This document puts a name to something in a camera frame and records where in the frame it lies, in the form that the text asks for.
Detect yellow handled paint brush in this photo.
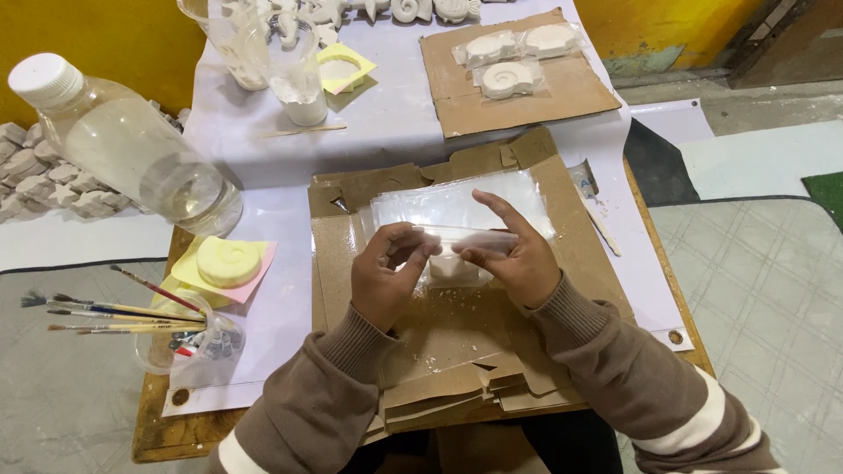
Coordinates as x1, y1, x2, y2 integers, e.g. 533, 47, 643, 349
77, 325, 209, 336
53, 294, 206, 323
47, 309, 208, 329

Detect clear water bottle white cap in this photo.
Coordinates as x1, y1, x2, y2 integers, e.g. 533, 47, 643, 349
8, 53, 245, 238

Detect clear cup with white plaster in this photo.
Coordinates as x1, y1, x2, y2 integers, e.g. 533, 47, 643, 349
240, 14, 329, 128

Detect white floor sheet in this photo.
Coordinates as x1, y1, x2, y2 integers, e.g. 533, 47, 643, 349
0, 208, 176, 275
629, 99, 843, 202

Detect dark wooden board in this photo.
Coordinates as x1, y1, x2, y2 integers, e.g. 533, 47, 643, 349
726, 0, 843, 90

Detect green mat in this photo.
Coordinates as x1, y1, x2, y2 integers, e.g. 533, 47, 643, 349
801, 172, 843, 233

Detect stack of clear plastic bags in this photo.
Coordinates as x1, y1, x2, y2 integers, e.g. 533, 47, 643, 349
359, 169, 558, 246

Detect clear cup holding brushes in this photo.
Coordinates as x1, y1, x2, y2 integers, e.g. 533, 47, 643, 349
134, 293, 246, 377

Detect yellow spiral shell mold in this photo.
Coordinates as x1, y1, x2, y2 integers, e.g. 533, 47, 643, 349
151, 235, 271, 310

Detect clear plastic bag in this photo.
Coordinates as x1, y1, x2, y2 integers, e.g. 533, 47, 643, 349
394, 223, 522, 291

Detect heap of grey plaster figures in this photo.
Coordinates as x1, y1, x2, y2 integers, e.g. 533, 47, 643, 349
0, 99, 193, 225

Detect bagged ribbed plaster shell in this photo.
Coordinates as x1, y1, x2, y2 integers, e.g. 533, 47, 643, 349
452, 29, 522, 70

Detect large flattened cardboard box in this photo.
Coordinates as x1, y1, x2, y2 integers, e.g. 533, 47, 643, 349
307, 126, 637, 449

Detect bagged fan plaster shell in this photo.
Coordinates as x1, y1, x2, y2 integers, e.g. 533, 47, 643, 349
519, 22, 588, 61

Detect grey quilted floor mat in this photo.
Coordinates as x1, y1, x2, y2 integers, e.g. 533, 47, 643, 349
0, 195, 843, 474

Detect bagged spiral plaster shell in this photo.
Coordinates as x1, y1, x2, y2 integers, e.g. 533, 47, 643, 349
472, 60, 549, 101

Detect wide bristle paint brush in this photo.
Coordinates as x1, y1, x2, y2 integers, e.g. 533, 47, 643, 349
20, 291, 206, 323

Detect person's left hand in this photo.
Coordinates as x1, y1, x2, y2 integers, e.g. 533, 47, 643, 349
350, 222, 443, 333

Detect paint tubes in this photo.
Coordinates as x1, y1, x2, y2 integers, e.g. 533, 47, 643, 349
168, 328, 242, 362

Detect small brown cardboard sheet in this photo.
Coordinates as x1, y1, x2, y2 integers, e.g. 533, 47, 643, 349
419, 7, 623, 139

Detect white table cover sheet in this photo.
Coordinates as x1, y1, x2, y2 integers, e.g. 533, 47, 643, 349
161, 0, 696, 417

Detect empty clear plastic cup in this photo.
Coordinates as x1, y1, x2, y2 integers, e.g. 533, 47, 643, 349
177, 0, 271, 92

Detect white plaster piece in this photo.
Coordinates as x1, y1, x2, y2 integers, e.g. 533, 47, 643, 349
428, 253, 490, 288

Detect small clear printed packet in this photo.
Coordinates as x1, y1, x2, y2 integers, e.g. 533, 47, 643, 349
568, 158, 602, 200

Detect row of white plaster figures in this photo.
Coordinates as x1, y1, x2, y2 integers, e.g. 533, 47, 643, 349
220, 0, 511, 48

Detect wooden stir stick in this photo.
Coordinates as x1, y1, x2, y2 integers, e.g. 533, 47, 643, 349
258, 123, 349, 140
573, 184, 623, 258

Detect person's right hand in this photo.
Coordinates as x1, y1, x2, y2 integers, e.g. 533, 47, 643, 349
451, 190, 565, 310

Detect wooden table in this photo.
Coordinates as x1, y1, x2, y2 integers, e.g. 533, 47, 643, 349
132, 157, 716, 464

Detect small yellow mold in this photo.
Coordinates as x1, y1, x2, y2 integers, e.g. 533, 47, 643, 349
316, 43, 378, 96

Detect red handled paint brush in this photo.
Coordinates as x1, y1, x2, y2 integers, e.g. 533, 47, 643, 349
109, 265, 206, 315

